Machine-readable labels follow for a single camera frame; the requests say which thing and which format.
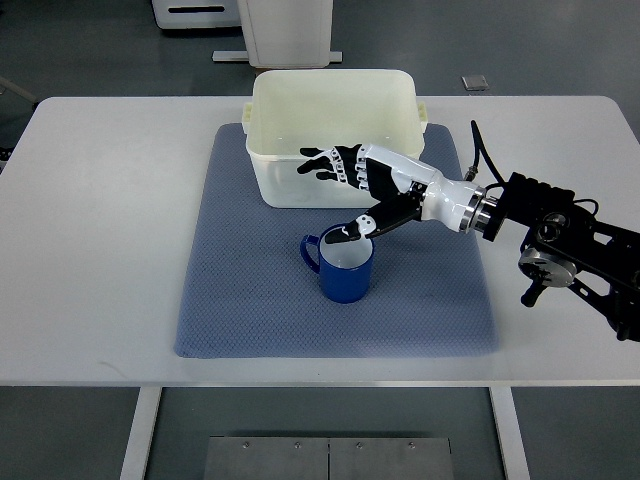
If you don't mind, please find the left white table leg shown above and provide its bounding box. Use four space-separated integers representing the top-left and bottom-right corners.
120 387 162 480

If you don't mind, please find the blue mug white inside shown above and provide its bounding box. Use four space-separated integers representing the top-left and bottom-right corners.
299 224 375 304

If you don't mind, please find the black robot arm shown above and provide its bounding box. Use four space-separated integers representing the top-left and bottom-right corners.
465 121 639 342

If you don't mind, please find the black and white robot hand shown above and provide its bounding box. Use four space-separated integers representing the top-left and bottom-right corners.
297 144 485 244

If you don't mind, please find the blue textured mat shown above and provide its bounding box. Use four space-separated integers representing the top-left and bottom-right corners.
174 123 499 358

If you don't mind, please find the white cabinet with slot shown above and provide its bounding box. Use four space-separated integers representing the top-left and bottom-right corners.
151 0 241 30

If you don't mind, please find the white pedestal column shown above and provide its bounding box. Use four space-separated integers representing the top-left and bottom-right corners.
212 0 343 70

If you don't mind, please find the small grey floor plate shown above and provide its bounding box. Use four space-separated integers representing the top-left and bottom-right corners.
461 75 490 92

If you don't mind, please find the white plastic box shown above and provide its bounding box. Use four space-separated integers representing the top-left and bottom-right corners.
242 69 427 208

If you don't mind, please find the right white table leg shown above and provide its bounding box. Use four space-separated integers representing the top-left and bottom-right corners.
489 387 530 480

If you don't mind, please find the metal base plate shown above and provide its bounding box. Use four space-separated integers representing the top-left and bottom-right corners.
204 436 454 479

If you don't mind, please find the white table leg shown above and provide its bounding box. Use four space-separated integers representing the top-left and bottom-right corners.
120 387 162 480
489 387 530 480

